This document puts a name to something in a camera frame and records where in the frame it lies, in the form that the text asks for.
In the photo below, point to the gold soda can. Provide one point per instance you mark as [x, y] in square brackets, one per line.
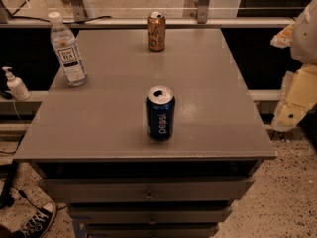
[156, 31]

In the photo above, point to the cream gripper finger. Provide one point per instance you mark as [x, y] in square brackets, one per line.
[283, 38]

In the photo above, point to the top cabinet drawer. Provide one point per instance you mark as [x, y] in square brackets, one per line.
[101, 190]

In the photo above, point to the middle cabinet drawer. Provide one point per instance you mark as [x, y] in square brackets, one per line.
[154, 214]

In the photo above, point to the white pump sanitizer bottle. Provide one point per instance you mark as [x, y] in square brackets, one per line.
[16, 85]

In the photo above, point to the clear plastic water bottle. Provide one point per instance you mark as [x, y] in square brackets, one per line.
[67, 51]

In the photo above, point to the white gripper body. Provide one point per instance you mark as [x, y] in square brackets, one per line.
[306, 37]

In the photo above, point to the black stand leg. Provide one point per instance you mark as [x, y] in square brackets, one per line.
[7, 174]

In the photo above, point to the cabinet drawer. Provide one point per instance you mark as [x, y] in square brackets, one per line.
[101, 190]
[154, 214]
[152, 231]

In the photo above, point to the bottom cabinet drawer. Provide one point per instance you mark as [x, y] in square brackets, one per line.
[152, 231]

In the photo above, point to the blue pepsi can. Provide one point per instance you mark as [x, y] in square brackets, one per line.
[160, 106]

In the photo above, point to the black canvas sneaker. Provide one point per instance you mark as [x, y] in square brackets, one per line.
[38, 225]

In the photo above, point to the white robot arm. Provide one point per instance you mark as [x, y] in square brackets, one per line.
[303, 46]

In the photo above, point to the grey drawer cabinet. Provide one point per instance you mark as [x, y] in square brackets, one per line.
[100, 131]

